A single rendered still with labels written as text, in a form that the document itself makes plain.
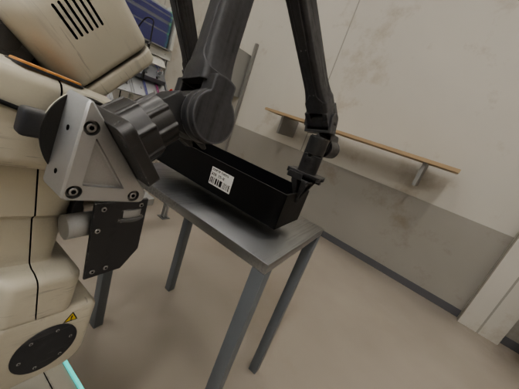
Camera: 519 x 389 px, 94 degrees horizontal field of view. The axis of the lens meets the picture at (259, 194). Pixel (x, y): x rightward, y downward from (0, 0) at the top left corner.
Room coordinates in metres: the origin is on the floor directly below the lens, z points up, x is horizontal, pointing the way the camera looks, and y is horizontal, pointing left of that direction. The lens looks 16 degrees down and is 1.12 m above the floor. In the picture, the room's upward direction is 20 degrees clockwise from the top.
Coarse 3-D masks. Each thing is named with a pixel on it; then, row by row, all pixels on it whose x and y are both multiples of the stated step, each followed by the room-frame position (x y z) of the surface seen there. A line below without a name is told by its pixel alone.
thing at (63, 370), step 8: (56, 368) 0.48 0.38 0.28; (64, 368) 0.50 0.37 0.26; (72, 368) 0.51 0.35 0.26; (40, 376) 0.45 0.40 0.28; (48, 376) 0.46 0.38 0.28; (56, 376) 0.47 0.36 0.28; (64, 376) 0.48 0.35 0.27; (72, 376) 0.49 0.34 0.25; (24, 384) 0.42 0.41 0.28; (32, 384) 0.43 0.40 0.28; (40, 384) 0.44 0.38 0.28; (48, 384) 0.44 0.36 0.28; (56, 384) 0.45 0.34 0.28; (64, 384) 0.45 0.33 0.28; (72, 384) 0.47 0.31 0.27; (80, 384) 0.48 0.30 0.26
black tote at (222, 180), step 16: (176, 144) 0.87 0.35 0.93; (208, 144) 1.02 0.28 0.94; (160, 160) 0.91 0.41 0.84; (176, 160) 0.87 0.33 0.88; (192, 160) 0.83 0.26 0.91; (208, 160) 0.80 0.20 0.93; (224, 160) 0.98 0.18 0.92; (240, 160) 0.94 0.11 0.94; (192, 176) 0.82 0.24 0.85; (208, 176) 0.79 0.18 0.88; (224, 176) 0.76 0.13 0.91; (240, 176) 0.73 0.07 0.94; (256, 176) 0.90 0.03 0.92; (272, 176) 0.87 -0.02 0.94; (224, 192) 0.75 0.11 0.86; (240, 192) 0.72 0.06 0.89; (256, 192) 0.70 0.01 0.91; (272, 192) 0.67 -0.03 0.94; (288, 192) 0.83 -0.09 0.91; (240, 208) 0.71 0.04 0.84; (256, 208) 0.69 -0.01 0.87; (272, 208) 0.67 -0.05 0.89; (288, 208) 0.69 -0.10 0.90; (272, 224) 0.66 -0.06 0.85
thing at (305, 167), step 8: (304, 152) 0.72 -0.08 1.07; (304, 160) 0.71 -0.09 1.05; (312, 160) 0.70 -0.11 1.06; (320, 160) 0.71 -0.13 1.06; (288, 168) 0.72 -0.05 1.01; (296, 168) 0.72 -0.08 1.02; (304, 168) 0.70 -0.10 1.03; (312, 168) 0.70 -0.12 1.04; (304, 176) 0.70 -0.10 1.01; (312, 176) 0.68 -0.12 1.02; (320, 176) 0.73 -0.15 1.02
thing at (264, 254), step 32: (160, 192) 0.73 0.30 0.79; (192, 192) 0.81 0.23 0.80; (224, 224) 0.66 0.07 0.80; (256, 224) 0.74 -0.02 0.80; (288, 224) 0.84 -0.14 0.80; (256, 256) 0.55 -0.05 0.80; (288, 256) 0.64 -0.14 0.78; (96, 288) 0.85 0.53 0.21; (256, 288) 0.53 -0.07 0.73; (288, 288) 0.90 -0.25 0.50; (96, 320) 0.84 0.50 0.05; (224, 352) 0.54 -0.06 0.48; (256, 352) 0.90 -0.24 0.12
